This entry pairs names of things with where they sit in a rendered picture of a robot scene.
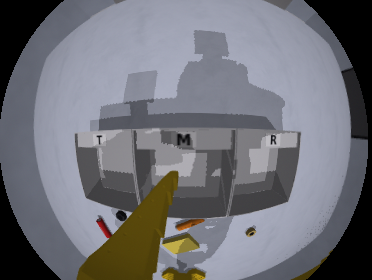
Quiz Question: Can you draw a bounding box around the gold hex nut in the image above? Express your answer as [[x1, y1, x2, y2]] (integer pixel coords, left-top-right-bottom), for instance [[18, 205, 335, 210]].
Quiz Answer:
[[246, 228, 256, 237]]

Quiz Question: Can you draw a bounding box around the black hex nut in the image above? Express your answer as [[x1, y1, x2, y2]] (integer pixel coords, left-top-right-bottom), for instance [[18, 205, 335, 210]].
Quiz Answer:
[[116, 211, 127, 221]]

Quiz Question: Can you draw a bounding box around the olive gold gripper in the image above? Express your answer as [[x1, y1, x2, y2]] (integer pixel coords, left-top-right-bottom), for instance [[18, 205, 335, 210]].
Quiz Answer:
[[76, 171, 179, 280]]

